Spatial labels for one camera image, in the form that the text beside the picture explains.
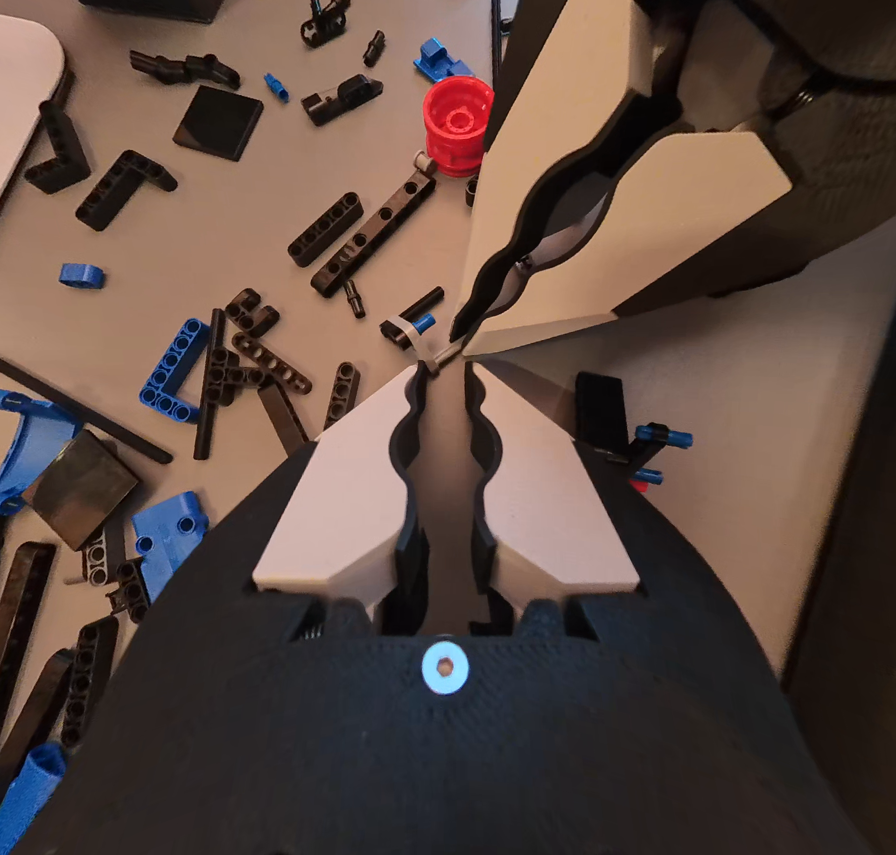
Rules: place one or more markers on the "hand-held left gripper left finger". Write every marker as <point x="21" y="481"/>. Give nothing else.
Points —
<point x="329" y="519"/>

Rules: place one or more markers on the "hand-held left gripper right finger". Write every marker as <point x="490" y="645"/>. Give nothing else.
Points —
<point x="560" y="519"/>

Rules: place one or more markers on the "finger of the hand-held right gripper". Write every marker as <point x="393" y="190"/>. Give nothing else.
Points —
<point x="665" y="225"/>
<point x="560" y="85"/>

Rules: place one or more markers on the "small black blue brick assembly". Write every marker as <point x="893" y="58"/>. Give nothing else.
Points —
<point x="602" y="407"/>

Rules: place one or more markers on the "light grey short axle pin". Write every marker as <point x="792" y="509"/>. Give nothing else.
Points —
<point x="444" y="358"/>

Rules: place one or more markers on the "black short axle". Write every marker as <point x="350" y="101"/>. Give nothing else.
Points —
<point x="423" y="302"/>

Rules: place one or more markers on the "grey desk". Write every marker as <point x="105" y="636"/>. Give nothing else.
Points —
<point x="735" y="379"/>

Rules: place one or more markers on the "black long axle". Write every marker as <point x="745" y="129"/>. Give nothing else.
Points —
<point x="208" y="393"/>
<point x="84" y="411"/>
<point x="498" y="36"/>

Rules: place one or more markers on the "red wheel rim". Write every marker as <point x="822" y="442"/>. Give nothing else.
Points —
<point x="455" y="120"/>

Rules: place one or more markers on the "black angled beam flat plate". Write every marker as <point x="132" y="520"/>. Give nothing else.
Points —
<point x="283" y="418"/>

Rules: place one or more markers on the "blue small panel piece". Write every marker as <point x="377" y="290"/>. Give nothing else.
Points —
<point x="437" y="61"/>

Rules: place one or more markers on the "black connector cluster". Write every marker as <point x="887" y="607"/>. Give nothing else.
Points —
<point x="252" y="358"/>

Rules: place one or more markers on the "black small thick connector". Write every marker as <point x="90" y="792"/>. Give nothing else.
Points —
<point x="133" y="589"/>

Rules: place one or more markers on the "blue angled beam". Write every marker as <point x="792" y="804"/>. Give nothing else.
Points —
<point x="171" y="372"/>

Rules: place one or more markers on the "black medium straight beam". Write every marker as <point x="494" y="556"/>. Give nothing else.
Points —
<point x="378" y="229"/>

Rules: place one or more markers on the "dark grey short beam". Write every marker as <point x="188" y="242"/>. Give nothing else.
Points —
<point x="98" y="558"/>

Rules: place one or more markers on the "black forked connector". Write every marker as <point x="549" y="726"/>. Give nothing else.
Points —
<point x="323" y="22"/>

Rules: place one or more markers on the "black square tile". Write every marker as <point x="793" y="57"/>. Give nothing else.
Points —
<point x="217" y="124"/>
<point x="80" y="491"/>

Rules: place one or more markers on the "black short straight beam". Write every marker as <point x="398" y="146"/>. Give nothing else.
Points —
<point x="325" y="229"/>

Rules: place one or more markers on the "blue small pin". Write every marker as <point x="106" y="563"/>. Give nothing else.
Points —
<point x="276" y="87"/>

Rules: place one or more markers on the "blue short two-hole beam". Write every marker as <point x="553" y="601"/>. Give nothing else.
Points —
<point x="80" y="275"/>

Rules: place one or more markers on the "black linked connectors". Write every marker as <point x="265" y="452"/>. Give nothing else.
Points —
<point x="182" y="68"/>

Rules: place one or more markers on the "black angled beam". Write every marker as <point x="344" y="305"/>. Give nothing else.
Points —
<point x="63" y="148"/>
<point x="119" y="190"/>

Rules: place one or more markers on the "blue curved panel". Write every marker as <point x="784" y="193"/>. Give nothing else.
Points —
<point x="35" y="792"/>

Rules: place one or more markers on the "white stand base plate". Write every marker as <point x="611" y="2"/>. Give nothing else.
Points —
<point x="21" y="99"/>

